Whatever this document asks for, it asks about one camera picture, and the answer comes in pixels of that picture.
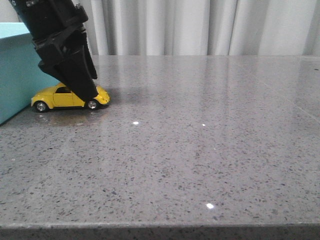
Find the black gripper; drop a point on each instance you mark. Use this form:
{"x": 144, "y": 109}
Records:
{"x": 60, "y": 40}

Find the yellow toy beetle car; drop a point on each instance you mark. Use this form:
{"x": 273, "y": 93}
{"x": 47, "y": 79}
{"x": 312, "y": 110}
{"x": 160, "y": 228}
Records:
{"x": 60, "y": 96}

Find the light blue box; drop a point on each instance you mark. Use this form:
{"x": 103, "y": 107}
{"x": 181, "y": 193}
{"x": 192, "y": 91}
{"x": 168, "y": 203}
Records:
{"x": 20, "y": 76}

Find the grey pleated curtain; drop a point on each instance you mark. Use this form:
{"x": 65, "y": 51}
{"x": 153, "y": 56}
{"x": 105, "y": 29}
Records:
{"x": 203, "y": 27}

